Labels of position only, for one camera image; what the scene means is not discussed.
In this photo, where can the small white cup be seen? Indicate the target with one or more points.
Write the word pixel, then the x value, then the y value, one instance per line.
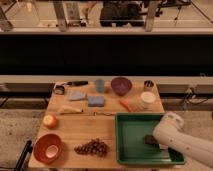
pixel 51 151

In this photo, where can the grey-blue folded cloth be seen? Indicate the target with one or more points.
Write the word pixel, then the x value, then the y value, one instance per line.
pixel 76 95

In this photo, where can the small metal cup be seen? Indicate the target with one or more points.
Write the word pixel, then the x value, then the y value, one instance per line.
pixel 148 85

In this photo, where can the purple bowl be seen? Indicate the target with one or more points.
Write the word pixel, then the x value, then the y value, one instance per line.
pixel 121 85

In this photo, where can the orange bowl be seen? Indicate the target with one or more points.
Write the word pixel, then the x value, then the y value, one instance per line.
pixel 42 144

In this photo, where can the black peeler tool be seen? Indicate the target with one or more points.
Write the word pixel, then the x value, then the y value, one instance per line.
pixel 60 89

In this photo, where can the white round container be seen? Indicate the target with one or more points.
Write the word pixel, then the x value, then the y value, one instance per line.
pixel 147 98

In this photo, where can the bunch of dark grapes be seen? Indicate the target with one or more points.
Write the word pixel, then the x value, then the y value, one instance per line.
pixel 93 147

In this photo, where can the orange carrot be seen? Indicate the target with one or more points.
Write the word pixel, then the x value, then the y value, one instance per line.
pixel 125 104

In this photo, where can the yellow banana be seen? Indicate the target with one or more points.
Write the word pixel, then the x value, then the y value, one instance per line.
pixel 69 110

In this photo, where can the person in background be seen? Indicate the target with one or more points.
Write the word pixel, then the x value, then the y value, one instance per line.
pixel 120 13

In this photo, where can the orange apple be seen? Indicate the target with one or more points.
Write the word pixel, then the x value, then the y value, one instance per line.
pixel 50 121

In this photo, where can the black chair part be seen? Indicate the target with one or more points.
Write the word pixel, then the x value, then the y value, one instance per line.
pixel 26 150

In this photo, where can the green plastic tray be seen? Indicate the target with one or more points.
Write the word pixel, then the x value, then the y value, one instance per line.
pixel 131 149

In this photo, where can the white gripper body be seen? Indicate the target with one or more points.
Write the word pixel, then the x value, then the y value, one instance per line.
pixel 163 146

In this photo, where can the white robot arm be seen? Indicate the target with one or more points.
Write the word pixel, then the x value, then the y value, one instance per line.
pixel 169 132

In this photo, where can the blue-grey cup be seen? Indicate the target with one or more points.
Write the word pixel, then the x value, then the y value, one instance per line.
pixel 99 85

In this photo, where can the black eraser block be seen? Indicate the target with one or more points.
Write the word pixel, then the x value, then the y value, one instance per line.
pixel 149 139

